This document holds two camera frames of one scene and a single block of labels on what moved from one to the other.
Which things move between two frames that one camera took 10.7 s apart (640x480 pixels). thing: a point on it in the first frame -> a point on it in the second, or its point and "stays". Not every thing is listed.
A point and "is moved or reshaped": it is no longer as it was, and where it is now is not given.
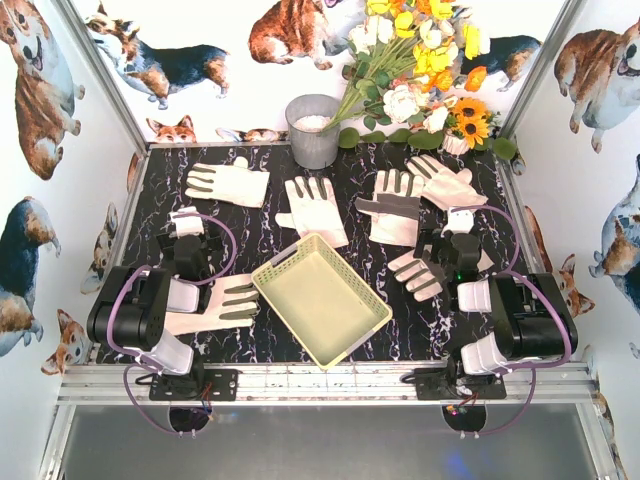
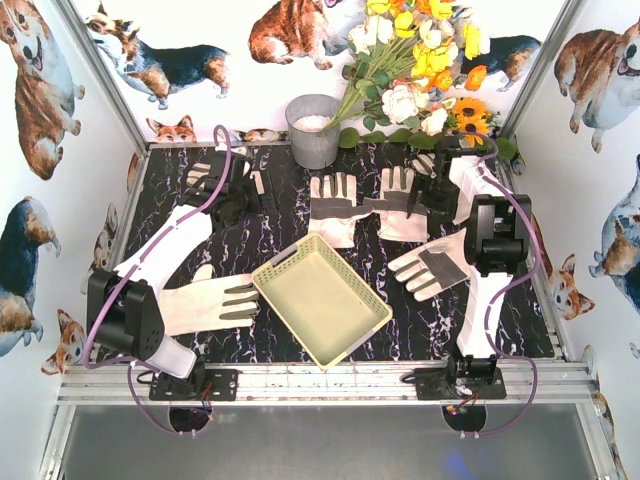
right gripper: (433, 240) -> (428, 187)
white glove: (233, 302) stays
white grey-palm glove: (395, 214) is moved or reshaped
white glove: (312, 215) -> (334, 208)
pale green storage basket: (325, 302) stays
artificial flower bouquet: (406, 61) stays
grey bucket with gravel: (306, 115) stays
